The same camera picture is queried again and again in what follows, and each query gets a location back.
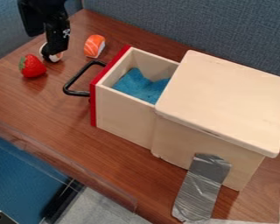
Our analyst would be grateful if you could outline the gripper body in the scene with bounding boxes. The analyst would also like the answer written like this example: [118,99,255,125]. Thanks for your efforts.
[43,10,73,56]

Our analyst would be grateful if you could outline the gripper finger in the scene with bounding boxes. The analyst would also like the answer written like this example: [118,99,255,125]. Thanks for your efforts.
[38,41,66,63]

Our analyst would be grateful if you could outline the red toy strawberry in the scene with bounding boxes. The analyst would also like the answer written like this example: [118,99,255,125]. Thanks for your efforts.
[17,53,48,79]

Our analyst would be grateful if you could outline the orange sushi toy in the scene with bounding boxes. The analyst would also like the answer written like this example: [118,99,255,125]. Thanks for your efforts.
[82,34,108,59]

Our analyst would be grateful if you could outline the drawer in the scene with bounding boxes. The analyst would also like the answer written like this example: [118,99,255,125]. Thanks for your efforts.
[61,44,181,151]

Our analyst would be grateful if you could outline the cabinet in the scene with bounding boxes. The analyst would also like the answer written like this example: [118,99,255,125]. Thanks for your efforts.
[150,49,280,193]

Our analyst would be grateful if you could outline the grey tape strip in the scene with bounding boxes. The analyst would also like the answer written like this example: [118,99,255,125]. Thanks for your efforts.
[170,152,234,223]

